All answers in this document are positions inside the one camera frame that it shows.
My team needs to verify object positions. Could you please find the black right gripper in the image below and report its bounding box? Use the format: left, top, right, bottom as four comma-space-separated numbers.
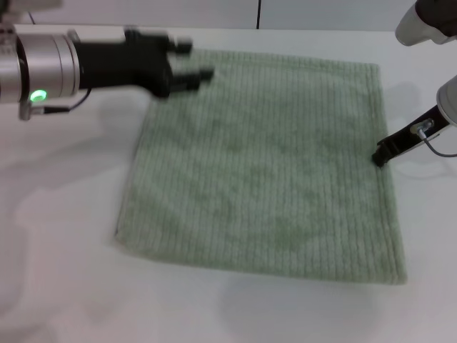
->
371, 104, 450, 168

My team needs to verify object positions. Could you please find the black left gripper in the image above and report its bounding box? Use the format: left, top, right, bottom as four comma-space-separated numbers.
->
72, 28, 216, 99

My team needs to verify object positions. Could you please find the pale green waffle towel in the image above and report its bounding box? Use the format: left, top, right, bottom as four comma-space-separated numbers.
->
114, 48, 408, 288

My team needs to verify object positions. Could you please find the grey right wrist cable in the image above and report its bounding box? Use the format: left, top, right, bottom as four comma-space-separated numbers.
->
413, 119, 457, 159

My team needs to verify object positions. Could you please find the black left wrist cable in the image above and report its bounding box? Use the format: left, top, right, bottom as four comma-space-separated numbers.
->
28, 88, 92, 116

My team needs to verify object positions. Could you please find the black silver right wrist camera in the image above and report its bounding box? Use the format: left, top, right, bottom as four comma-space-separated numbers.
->
395, 0, 457, 46

